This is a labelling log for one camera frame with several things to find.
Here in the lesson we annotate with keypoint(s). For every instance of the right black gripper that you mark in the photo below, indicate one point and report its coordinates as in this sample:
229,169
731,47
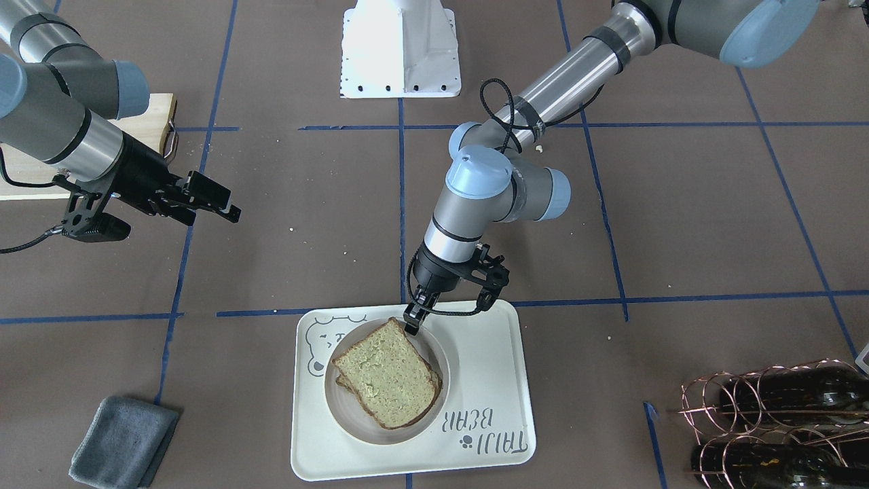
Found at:
140,168

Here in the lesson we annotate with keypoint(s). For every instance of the cream bear tray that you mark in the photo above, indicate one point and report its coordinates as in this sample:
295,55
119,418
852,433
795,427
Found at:
487,418

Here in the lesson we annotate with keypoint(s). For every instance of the white camera mast with base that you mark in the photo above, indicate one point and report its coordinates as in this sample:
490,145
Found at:
399,49

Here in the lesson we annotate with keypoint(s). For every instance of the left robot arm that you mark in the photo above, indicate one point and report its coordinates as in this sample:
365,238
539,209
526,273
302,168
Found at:
489,181

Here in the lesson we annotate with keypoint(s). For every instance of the grey folded cloth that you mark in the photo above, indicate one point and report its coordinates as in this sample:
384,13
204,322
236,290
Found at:
125,444

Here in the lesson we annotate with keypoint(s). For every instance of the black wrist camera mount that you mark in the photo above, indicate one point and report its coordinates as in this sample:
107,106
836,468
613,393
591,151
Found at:
487,272

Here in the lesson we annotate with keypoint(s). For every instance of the green wine bottle front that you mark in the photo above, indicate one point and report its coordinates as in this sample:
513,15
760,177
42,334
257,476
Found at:
825,395

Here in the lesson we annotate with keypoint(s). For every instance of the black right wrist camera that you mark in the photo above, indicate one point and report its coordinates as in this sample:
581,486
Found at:
85,219

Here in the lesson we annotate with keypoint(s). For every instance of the green wine bottle middle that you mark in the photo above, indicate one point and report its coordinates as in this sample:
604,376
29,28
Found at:
742,463

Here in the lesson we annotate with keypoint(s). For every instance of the wooden cutting board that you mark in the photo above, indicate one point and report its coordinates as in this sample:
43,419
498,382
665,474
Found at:
94,155

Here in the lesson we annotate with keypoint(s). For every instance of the green wine bottle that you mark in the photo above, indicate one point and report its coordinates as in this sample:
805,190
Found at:
825,395
742,463

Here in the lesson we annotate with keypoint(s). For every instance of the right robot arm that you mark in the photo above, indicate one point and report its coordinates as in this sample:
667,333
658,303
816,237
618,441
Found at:
60,100

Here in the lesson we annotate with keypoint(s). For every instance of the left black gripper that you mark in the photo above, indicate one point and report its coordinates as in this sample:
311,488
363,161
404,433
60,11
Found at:
432,271

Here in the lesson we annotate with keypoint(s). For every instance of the copper wire bottle rack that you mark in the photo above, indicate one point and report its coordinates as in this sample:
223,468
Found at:
701,410

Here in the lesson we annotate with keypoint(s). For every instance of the cream plate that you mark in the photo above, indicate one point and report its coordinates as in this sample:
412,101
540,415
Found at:
384,386

